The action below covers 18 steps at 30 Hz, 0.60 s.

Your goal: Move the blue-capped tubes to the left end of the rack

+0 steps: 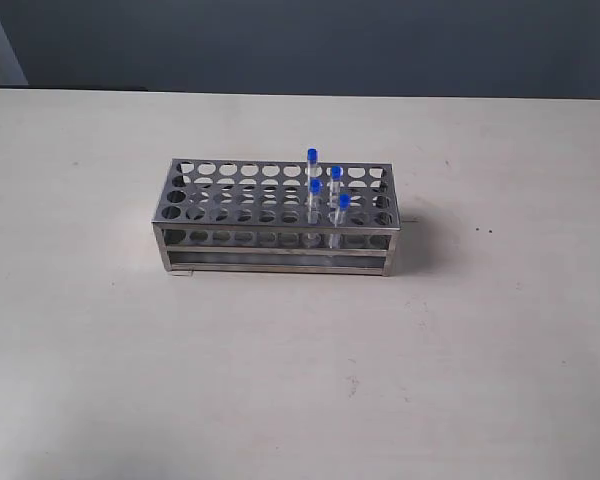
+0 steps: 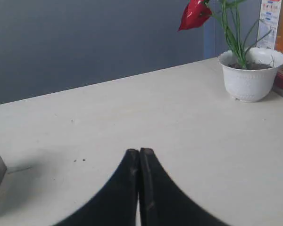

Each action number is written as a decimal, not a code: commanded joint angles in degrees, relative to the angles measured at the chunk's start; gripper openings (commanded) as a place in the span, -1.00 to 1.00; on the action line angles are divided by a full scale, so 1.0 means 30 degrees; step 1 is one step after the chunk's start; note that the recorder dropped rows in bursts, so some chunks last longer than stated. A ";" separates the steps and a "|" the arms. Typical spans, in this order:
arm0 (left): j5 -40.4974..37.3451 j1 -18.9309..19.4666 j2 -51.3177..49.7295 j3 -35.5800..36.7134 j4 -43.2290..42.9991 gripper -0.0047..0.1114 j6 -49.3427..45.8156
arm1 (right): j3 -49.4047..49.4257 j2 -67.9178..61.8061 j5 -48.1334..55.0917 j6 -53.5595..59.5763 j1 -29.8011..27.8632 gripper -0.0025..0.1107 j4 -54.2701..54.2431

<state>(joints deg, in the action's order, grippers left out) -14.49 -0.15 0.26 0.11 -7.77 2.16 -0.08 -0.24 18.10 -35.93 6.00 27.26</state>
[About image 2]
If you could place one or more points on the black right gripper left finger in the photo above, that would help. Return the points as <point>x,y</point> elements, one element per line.
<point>115,203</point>

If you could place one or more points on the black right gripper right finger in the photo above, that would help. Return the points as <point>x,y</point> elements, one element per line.
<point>162,202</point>

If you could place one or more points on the white plastic flower pot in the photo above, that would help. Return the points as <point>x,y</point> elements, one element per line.
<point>251,85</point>

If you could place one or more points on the red flower green plant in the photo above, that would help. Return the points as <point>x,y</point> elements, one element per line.
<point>197,12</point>

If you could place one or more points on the orange bottle with label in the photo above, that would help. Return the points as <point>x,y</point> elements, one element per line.
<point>277,26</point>

